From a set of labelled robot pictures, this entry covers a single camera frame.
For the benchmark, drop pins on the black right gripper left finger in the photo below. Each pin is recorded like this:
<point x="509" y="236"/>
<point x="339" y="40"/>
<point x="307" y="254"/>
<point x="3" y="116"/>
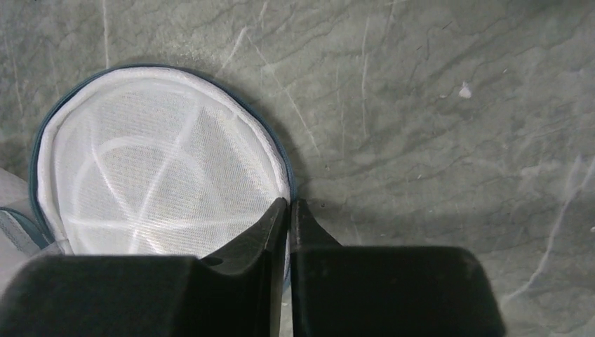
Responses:
<point x="234" y="291"/>

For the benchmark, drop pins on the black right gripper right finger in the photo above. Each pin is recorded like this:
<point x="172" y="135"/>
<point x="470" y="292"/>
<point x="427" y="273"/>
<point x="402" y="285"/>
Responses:
<point x="385" y="290"/>

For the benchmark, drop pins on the white mesh blue zip laundry bag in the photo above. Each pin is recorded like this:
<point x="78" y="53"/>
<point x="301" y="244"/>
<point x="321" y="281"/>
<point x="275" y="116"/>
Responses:
<point x="142" y="159"/>

